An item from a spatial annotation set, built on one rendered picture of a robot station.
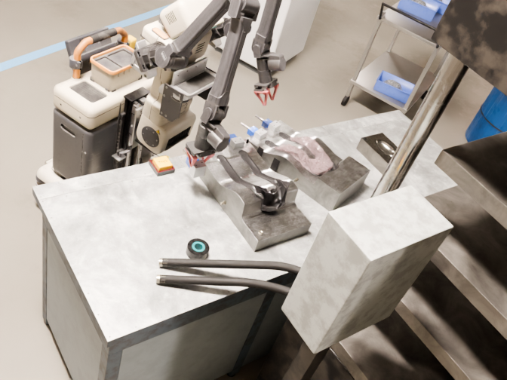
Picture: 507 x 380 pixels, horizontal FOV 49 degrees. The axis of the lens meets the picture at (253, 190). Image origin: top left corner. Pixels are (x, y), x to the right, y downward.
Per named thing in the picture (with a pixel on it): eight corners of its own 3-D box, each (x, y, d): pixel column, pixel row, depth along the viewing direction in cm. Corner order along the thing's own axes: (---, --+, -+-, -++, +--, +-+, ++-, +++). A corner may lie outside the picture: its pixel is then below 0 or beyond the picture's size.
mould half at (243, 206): (190, 165, 233) (196, 140, 224) (241, 154, 247) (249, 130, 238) (253, 252, 207) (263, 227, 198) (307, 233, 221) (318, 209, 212)
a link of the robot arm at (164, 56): (246, -25, 188) (227, -31, 181) (264, 7, 186) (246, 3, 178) (170, 56, 214) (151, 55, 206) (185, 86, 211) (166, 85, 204)
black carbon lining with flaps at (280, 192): (213, 159, 229) (217, 142, 222) (245, 152, 237) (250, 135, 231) (258, 218, 210) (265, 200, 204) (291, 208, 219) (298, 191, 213)
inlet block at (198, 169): (176, 155, 219) (179, 145, 216) (188, 153, 222) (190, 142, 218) (192, 178, 213) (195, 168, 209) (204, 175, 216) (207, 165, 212)
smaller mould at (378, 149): (355, 148, 273) (361, 137, 268) (376, 143, 281) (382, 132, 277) (382, 175, 263) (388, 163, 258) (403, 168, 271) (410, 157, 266)
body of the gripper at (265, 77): (278, 81, 246) (276, 65, 243) (266, 90, 239) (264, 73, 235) (265, 81, 249) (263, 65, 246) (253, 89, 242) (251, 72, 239)
